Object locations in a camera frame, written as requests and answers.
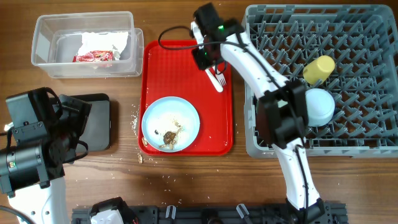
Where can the white napkin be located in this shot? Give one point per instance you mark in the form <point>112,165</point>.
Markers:
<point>110,41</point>

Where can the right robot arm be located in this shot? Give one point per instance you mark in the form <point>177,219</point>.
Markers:
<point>281,114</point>

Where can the white plastic fork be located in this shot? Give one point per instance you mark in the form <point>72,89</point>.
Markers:
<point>220,77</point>

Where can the red serving tray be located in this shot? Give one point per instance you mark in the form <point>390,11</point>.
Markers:
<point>170,70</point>

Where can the red snack wrapper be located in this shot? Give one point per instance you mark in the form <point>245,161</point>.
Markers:
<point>94,56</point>

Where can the clear plastic bin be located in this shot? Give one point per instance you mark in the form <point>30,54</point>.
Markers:
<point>57,38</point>

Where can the black plastic tray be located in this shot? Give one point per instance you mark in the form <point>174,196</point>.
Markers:
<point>97,131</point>

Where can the yellow plastic cup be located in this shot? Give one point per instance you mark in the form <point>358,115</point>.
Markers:
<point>319,69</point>

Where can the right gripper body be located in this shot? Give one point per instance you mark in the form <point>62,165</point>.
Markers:
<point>203,63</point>

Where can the brown food scraps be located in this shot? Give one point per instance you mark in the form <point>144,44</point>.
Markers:
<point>168,131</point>

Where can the food crumb on table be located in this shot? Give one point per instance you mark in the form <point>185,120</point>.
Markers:
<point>140,158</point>

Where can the light blue plate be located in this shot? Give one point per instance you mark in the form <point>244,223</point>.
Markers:
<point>168,109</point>

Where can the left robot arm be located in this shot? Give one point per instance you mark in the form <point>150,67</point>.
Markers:
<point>45,133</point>

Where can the white plastic spoon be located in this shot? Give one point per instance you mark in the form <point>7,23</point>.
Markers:
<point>214,81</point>

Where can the light blue bowl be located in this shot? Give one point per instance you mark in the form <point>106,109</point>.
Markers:
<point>320,107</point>

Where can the grey dishwasher rack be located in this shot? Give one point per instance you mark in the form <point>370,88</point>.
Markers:
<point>362,41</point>

